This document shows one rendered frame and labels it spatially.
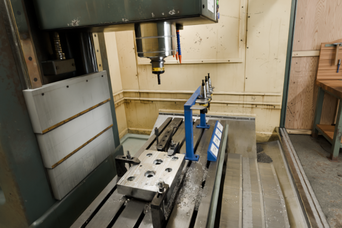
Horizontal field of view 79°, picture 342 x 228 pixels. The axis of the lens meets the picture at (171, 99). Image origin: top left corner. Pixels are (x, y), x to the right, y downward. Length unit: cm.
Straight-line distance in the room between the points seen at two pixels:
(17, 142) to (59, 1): 55
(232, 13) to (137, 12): 116
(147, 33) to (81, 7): 25
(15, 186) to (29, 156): 12
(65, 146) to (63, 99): 22
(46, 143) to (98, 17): 55
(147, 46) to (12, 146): 62
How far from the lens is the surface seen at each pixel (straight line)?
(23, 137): 100
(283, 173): 163
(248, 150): 172
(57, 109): 102
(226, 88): 185
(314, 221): 116
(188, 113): 111
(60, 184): 113
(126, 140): 222
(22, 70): 97
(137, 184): 95
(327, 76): 360
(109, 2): 80
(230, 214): 115
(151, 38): 77
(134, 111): 219
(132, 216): 96
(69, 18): 90
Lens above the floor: 157
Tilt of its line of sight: 17 degrees down
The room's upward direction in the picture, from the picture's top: 4 degrees counter-clockwise
